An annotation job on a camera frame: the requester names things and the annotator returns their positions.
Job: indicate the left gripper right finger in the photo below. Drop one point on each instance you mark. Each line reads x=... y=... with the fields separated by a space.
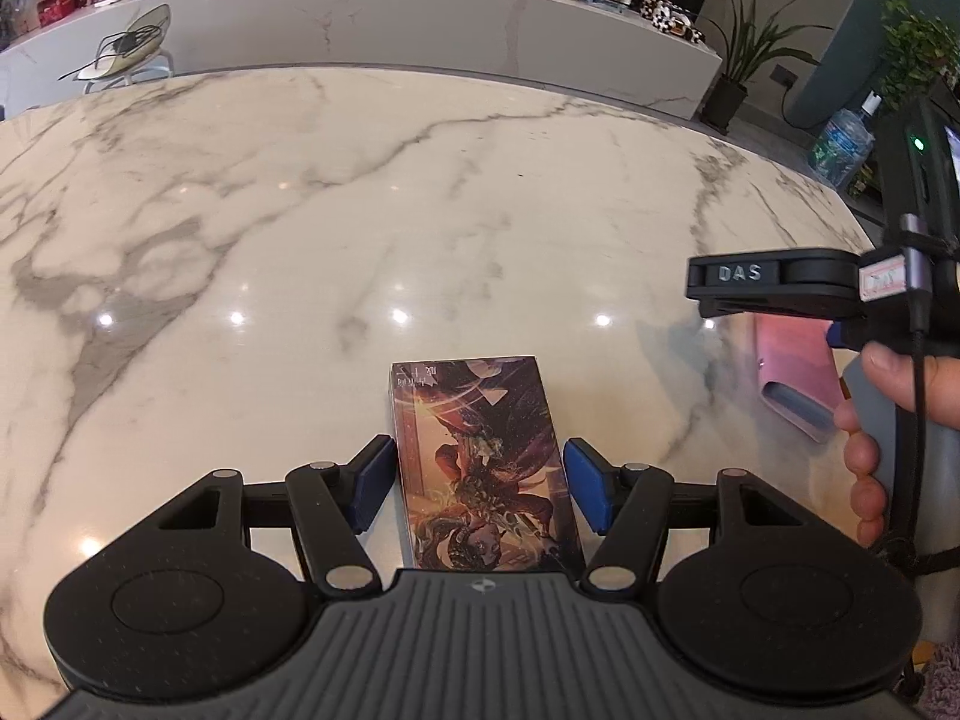
x=628 y=507

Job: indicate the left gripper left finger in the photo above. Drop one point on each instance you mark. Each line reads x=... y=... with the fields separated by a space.
x=331 y=505

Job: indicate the pink wallet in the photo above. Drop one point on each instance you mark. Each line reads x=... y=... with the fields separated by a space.
x=797 y=375

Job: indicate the illustrated card box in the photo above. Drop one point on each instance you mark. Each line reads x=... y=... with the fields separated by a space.
x=484 y=485

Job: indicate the person right hand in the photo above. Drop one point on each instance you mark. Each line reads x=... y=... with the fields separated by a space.
x=879 y=419

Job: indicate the blue water jug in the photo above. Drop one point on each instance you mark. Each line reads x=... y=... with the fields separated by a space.
x=844 y=143

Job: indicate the hanging green ivy plant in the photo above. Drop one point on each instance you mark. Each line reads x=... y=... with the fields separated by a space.
x=919 y=51

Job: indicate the tall potted grass plant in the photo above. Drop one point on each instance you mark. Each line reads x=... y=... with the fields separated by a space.
x=747 y=45

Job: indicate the black white figurines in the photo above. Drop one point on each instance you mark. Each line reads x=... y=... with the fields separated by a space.
x=670 y=19

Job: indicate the small desk fan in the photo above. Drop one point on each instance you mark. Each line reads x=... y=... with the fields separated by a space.
x=124 y=56

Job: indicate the white marble tv console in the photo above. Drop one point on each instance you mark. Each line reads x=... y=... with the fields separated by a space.
x=555 y=43

